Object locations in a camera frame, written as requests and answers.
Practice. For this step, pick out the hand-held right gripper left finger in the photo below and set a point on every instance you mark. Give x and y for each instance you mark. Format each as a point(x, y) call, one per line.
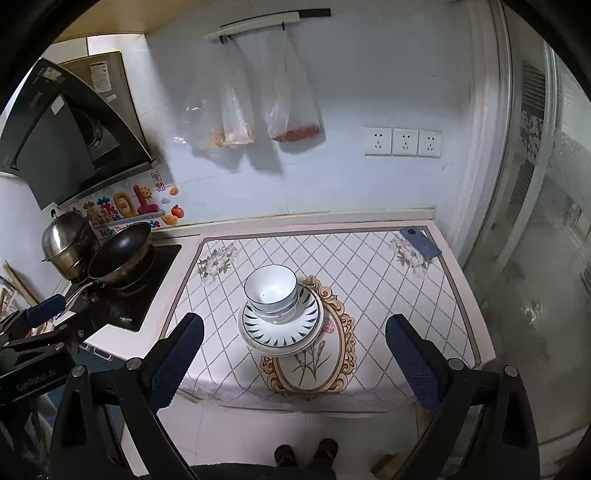
point(180, 360)

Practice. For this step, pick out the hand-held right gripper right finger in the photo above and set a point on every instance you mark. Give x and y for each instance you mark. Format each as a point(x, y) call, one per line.
point(413, 360)

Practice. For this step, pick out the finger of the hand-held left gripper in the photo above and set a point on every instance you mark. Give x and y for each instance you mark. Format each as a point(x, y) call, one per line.
point(41, 339)

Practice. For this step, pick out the white plate with blue stripes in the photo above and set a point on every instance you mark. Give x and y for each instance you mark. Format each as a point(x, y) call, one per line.
point(258, 330)

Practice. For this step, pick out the white plate with pink flowers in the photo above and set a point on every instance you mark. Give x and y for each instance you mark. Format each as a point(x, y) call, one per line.
point(300, 349)

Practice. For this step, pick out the white bowl with blue rim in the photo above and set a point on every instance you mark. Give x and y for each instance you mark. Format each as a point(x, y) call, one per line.
point(270, 288)

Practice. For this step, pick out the black induction cooktop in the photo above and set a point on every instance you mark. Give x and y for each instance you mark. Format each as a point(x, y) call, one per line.
point(134, 290)

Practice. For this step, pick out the printed floral tablecloth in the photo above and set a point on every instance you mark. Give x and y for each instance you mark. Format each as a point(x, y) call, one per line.
point(369, 286)

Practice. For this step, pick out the steel pot with lid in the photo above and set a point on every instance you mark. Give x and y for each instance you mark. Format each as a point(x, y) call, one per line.
point(64, 240)

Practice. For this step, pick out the wooden block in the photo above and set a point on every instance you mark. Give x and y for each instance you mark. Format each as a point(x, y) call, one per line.
point(388, 464)

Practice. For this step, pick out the dark frying pan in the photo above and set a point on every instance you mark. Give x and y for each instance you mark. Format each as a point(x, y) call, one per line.
point(120, 251)

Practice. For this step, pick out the blue smartphone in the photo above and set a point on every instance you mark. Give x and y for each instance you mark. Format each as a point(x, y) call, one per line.
point(421, 242)

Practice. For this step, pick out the person's dark shoe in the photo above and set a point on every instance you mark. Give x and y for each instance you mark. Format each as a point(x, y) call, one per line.
point(285, 454)
point(325, 450)

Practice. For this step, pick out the glass sliding door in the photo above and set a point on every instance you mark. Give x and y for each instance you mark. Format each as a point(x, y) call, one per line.
point(531, 230)

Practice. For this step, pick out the black range hood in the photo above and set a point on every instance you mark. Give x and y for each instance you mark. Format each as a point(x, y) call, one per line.
point(55, 147)

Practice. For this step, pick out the empty clear plastic bag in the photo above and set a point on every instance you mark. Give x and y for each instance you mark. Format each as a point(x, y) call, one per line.
point(198, 120)

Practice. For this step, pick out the plastic bag with orange contents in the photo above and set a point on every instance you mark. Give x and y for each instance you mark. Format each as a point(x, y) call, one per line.
point(238, 115)

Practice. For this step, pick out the plastic bag with red contents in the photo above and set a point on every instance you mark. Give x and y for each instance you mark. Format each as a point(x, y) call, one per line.
point(291, 110)

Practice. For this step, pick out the colourful wall stickers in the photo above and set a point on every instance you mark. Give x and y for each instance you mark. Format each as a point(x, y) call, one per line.
point(134, 203)

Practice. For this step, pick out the white wall socket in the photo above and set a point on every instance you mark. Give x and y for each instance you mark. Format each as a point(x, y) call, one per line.
point(429, 143)
point(405, 142)
point(377, 141)

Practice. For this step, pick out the wall hanging rail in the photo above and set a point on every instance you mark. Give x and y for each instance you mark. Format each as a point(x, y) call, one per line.
point(268, 21)

